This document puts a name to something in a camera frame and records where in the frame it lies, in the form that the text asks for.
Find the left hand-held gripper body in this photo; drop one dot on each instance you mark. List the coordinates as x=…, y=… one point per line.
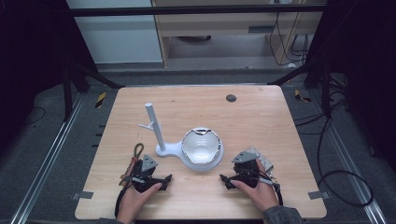
x=146, y=177

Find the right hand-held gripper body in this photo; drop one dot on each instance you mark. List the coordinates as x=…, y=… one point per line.
x=246, y=171

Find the white quilted pouch with keyring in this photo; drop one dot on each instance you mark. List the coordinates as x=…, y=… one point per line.
x=266, y=163

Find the white key stand with bowl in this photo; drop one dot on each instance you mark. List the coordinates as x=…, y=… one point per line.
x=202, y=149

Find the person's left hand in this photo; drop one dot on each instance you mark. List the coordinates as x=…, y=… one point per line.
x=132, y=202

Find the person's right hand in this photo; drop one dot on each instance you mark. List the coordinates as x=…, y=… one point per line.
x=263, y=194

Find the grey tape strip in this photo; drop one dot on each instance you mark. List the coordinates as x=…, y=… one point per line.
x=82, y=195
x=318, y=195

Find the grey table grommet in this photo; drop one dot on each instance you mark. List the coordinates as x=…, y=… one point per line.
x=231, y=98

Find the yellow black hazard tape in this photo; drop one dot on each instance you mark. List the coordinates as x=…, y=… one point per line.
x=100, y=100
x=301, y=97

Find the black metal stand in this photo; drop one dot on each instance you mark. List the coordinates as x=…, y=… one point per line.
x=326, y=90
x=67, y=93

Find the white cabinet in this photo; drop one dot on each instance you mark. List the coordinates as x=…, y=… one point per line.
x=118, y=40

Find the light wooden desk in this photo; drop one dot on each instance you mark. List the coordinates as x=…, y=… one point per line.
x=214, y=25

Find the black horizontal bar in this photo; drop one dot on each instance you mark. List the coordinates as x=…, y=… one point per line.
x=186, y=11

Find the metal floor rail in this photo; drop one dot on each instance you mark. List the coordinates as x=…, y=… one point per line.
x=46, y=161
x=351, y=174

